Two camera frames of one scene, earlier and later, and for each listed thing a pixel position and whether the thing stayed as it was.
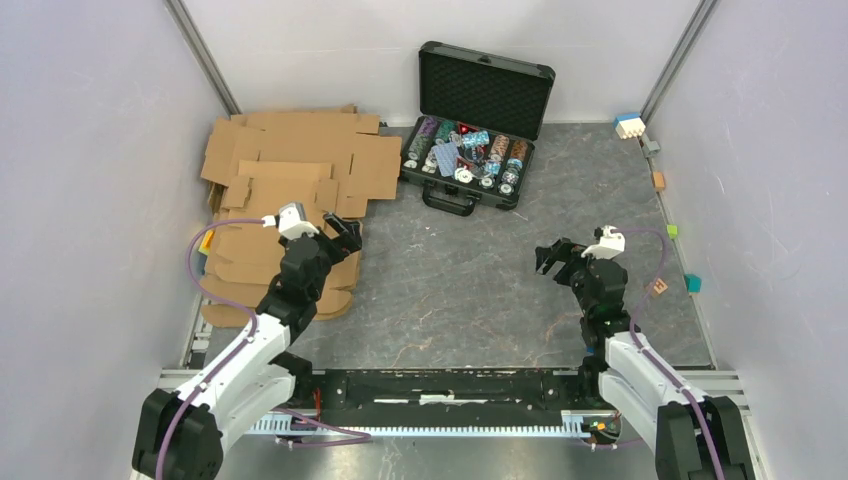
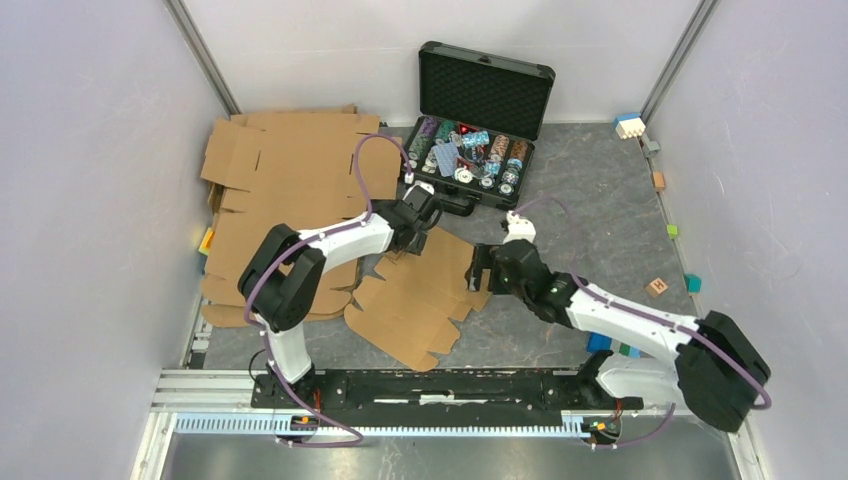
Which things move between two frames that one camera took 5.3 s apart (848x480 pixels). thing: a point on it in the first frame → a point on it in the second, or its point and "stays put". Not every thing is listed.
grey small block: x=652 y=147 stays put
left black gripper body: x=337 y=248 → x=417 y=244
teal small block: x=693 y=283 stays put
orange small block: x=658 y=179 stays put
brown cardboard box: x=264 y=187 → x=408 y=312
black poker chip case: x=480 y=117 stays put
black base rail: x=449 y=390 stays put
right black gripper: x=562 y=250 → x=483 y=259
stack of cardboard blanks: x=331 y=161 stays put
